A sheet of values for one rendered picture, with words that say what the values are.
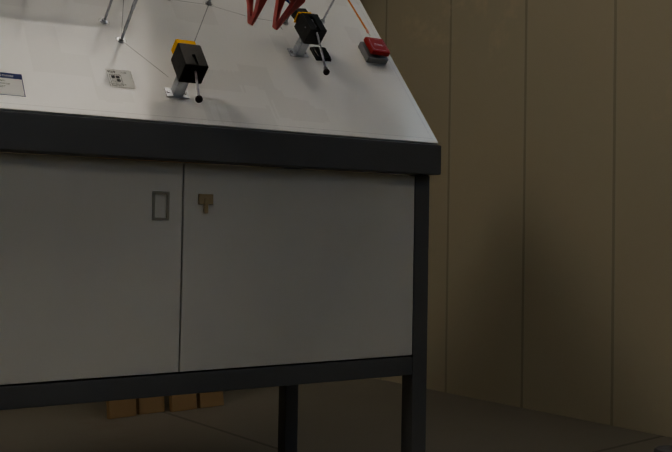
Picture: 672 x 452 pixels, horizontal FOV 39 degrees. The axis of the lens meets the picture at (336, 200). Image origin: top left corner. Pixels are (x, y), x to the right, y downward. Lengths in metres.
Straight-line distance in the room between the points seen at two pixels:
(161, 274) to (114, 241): 0.11
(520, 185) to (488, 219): 0.21
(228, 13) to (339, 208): 0.50
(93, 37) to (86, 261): 0.44
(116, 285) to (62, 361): 0.16
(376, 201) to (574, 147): 1.67
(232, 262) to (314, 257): 0.19
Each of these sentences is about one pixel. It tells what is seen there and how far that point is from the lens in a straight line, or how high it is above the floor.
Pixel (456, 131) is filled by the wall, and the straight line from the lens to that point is 3.97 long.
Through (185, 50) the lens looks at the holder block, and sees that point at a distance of 1.78.
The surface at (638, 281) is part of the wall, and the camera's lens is 3.43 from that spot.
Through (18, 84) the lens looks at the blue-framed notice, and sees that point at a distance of 1.73.
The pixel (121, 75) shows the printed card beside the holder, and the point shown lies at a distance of 1.83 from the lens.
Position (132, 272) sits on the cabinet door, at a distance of 1.77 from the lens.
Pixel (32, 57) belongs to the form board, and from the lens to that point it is 1.80.
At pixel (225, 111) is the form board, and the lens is 1.85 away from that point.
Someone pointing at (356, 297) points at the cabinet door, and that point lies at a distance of 2.00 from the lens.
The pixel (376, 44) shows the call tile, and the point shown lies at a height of 1.11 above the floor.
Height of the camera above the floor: 0.68
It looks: 2 degrees up
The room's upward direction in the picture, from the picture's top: 1 degrees clockwise
